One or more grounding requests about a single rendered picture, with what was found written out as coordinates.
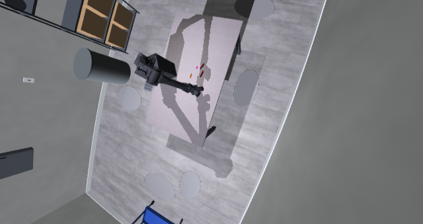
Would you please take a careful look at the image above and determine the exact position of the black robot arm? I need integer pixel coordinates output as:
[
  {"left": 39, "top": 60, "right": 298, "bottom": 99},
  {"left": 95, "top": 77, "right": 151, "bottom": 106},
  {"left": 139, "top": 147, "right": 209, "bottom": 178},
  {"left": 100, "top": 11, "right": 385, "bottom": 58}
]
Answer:
[{"left": 134, "top": 53, "right": 204, "bottom": 97}]

